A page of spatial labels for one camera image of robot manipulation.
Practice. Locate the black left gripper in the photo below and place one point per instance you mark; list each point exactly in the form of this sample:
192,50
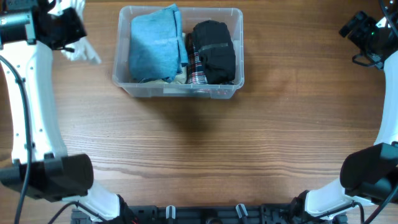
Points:
79,30

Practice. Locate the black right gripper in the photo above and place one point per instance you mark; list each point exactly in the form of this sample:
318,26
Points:
357,35

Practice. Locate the white t-shirt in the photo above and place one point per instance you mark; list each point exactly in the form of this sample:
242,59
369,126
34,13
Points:
83,49

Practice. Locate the blue denim jeans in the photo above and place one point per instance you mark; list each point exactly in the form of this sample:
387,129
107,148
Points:
157,48

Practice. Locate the cream cloth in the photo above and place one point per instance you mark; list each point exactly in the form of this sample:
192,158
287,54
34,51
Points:
180,78

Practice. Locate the plaid shirt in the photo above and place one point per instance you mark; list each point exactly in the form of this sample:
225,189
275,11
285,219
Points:
194,68

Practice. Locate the black garment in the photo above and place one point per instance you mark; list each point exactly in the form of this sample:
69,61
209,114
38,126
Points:
215,49

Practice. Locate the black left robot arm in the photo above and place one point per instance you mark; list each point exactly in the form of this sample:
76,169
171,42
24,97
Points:
31,31

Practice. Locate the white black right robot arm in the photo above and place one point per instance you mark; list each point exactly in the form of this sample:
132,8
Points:
368,176

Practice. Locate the clear plastic storage container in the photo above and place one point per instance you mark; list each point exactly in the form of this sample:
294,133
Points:
191,16

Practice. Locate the white label on container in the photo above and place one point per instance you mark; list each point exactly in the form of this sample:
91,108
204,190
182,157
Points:
177,91

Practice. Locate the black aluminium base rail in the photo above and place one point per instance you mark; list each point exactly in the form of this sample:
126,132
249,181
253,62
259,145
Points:
264,214

